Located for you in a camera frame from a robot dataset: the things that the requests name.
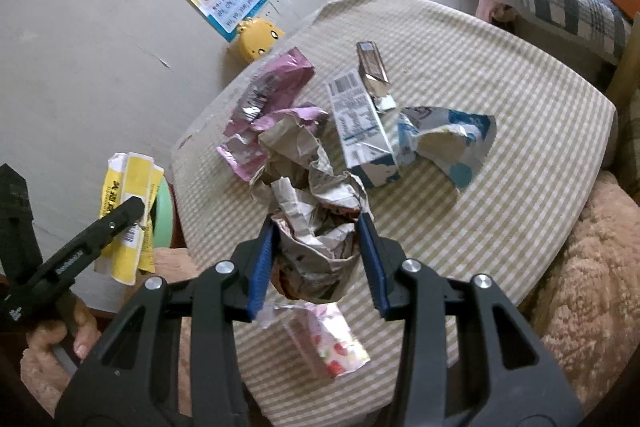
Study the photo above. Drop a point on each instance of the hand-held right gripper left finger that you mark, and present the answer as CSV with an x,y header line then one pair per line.
x,y
262,272

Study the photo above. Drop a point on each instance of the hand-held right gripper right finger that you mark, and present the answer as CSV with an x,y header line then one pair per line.
x,y
372,267

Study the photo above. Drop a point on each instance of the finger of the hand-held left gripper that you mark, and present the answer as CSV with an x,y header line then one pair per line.
x,y
90,242

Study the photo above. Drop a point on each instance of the green plastic bin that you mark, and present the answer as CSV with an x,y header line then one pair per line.
x,y
162,217

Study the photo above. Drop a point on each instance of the yellow packet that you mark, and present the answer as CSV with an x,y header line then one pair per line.
x,y
132,177

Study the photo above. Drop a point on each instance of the paper wrapper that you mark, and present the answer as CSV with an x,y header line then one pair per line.
x,y
320,207

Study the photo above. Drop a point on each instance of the person's left hand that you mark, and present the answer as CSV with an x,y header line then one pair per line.
x,y
82,324

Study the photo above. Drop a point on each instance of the pink strawberry print carton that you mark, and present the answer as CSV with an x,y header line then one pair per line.
x,y
330,342

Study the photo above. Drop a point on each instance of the crumpled pink wrapper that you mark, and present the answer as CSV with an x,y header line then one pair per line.
x,y
240,154

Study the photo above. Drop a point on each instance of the white blue milk carton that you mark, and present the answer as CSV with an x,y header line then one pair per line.
x,y
357,127

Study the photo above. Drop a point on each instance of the crumpled blue white packet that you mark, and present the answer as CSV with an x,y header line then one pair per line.
x,y
450,142

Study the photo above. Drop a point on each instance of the large pink foil wrapper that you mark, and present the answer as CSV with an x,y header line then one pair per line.
x,y
287,74

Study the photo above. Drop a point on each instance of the brown bar wrapper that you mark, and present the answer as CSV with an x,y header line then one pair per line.
x,y
372,62

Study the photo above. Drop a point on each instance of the beige fluffy cushion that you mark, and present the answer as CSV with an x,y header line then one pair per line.
x,y
590,297

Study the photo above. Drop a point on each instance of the yellow duck toy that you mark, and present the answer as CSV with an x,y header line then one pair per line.
x,y
255,39

